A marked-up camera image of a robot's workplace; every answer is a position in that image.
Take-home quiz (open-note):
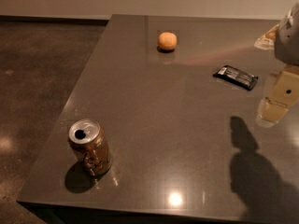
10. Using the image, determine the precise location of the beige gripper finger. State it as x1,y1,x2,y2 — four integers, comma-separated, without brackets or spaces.
256,68,299,128

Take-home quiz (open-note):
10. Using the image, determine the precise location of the dented orange soda can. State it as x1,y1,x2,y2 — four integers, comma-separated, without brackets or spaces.
68,119,111,176

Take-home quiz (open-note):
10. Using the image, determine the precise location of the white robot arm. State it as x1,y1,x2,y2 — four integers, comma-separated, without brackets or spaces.
254,3,299,128

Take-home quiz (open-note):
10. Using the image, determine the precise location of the clear plastic snack package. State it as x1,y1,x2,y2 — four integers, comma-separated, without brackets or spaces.
254,24,279,50

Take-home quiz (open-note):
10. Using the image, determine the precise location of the black snack bar wrapper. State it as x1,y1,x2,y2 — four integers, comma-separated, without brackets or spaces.
213,65,258,91

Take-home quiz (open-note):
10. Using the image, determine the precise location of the small orange ball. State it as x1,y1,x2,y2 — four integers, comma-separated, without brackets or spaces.
158,32,178,51

